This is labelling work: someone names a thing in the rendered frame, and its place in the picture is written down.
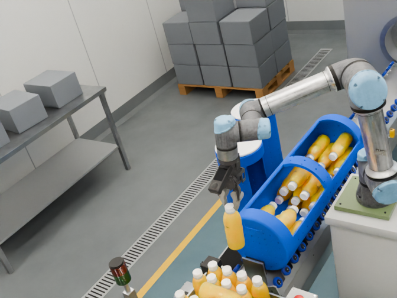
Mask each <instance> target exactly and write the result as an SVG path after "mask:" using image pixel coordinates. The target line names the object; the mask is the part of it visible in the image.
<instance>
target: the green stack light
mask: <svg viewBox="0 0 397 298"><path fill-rule="evenodd" d="M113 278H114V279H115V282H116V284H117V285H119V286H124V285H126V284H128V283H129V282H130V281H131V275H130V273H129V270H127V272H126V273H125V274H124V275H122V276H120V277H114V276H113Z"/></svg>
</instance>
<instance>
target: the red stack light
mask: <svg viewBox="0 0 397 298"><path fill-rule="evenodd" d="M110 270H111V273H112V275H113V276H114V277H120V276H122V275H124V274H125V273H126V272H127V270H128V268H127V266H126V263H125V262H124V264H123V266H121V267H120V268H118V269H111V268H110Z"/></svg>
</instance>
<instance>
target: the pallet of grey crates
mask: <svg viewBox="0 0 397 298"><path fill-rule="evenodd" d="M179 3H180V8H181V10H182V11H181V12H179V13H177V14H176V15H174V16H173V17H171V18H170V19H168V20H166V21H165V22H163V23H162V26H163V29H164V32H165V36H166V39H167V43H168V48H169V51H170V55H171V58H172V61H173V64H174V68H175V73H176V75H177V80H178V88H179V91H180V94H181V95H187V94H189V93H190V92H191V91H192V90H193V89H195V88H196V87H201V88H214V89H215V93H216V97H217V98H224V97H225V96H226V95H227V94H228V93H229V92H231V91H232V90H233V89H236V90H253V91H255V94H256V98H257V99H259V98H261V97H263V96H266V95H268V94H270V93H273V92H274V91H275V90H276V89H277V88H278V87H279V86H280V85H281V84H282V83H283V82H284V81H285V80H286V79H287V78H288V77H289V76H290V74H291V73H292V72H293V71H294V70H295V68H294V61H293V59H292V55H291V47H290V43H289V38H288V30H287V22H286V15H285V7H284V0H179Z"/></svg>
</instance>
